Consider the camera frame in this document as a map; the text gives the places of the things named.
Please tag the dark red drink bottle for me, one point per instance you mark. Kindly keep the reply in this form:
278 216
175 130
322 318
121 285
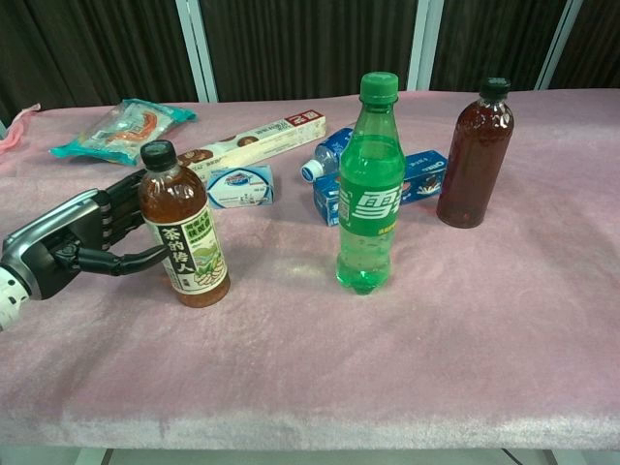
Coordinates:
477 160

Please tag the pink ribbon strip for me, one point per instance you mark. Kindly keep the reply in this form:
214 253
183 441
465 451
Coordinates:
17 128

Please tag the green soda bottle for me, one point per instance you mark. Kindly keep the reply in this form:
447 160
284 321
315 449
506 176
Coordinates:
370 174

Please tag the dark pleated curtain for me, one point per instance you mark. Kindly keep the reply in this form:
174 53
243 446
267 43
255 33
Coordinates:
300 43

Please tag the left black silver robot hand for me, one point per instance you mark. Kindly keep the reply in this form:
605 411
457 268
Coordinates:
46 244

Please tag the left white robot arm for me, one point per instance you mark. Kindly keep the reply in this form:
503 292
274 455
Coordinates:
7 298

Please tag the teal snack bag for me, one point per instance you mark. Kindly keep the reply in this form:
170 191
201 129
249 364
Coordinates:
126 131

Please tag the brown tea bottle with label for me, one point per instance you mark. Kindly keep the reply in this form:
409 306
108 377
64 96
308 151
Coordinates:
186 227

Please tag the small white blue soap box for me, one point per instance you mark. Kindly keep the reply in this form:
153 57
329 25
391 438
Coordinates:
242 189

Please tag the pink plush table cloth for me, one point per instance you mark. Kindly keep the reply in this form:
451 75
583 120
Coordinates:
310 315

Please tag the clear water bottle blue label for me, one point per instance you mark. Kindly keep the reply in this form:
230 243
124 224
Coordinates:
327 155

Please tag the blue oreo box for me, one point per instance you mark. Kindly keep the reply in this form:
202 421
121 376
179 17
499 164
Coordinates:
421 179

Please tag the long white biscuit box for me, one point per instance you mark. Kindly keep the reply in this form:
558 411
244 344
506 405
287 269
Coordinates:
261 138

